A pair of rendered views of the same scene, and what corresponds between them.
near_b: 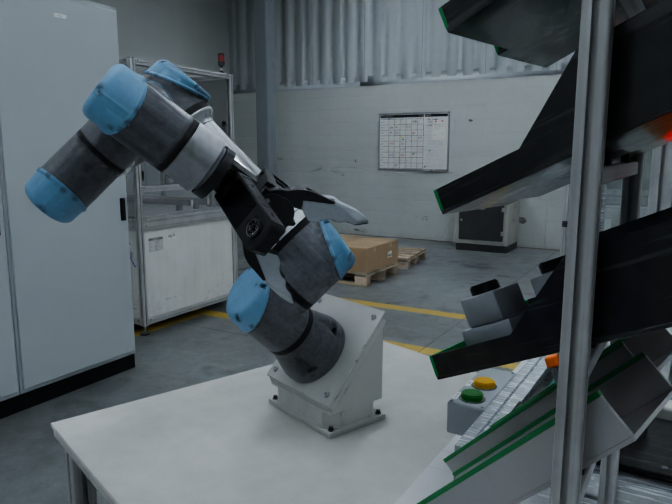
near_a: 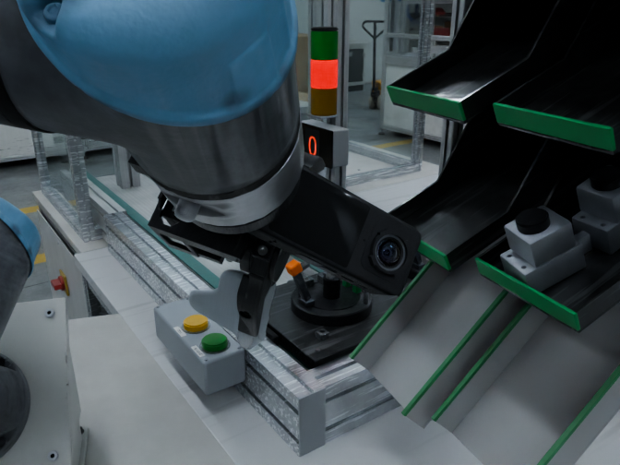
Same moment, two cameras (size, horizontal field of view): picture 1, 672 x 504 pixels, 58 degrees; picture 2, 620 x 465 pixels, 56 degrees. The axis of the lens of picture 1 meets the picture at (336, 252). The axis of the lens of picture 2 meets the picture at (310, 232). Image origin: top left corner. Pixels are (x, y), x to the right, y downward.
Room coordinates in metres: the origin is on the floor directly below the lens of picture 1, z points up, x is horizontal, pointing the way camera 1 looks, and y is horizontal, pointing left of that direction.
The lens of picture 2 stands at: (0.59, 0.40, 1.46)
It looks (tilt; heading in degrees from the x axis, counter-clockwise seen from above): 22 degrees down; 294
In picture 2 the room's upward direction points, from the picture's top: straight up
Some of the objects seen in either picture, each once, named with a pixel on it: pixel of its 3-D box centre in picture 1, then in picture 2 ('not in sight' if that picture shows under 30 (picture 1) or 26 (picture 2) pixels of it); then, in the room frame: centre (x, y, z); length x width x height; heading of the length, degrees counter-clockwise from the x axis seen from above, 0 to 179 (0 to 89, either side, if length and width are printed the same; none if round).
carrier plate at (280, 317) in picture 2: (597, 429); (331, 310); (0.92, -0.42, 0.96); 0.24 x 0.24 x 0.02; 59
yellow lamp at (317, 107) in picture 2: not in sight; (324, 101); (1.02, -0.62, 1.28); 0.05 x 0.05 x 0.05
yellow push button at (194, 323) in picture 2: (484, 385); (196, 325); (1.10, -0.28, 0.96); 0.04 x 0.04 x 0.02
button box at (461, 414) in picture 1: (483, 400); (196, 341); (1.10, -0.28, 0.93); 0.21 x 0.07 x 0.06; 149
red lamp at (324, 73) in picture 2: not in sight; (324, 73); (1.02, -0.62, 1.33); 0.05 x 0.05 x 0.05
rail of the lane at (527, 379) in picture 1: (539, 383); (186, 296); (1.23, -0.44, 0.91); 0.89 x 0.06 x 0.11; 149
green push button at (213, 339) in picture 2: (472, 397); (214, 344); (1.04, -0.25, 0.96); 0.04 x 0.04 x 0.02
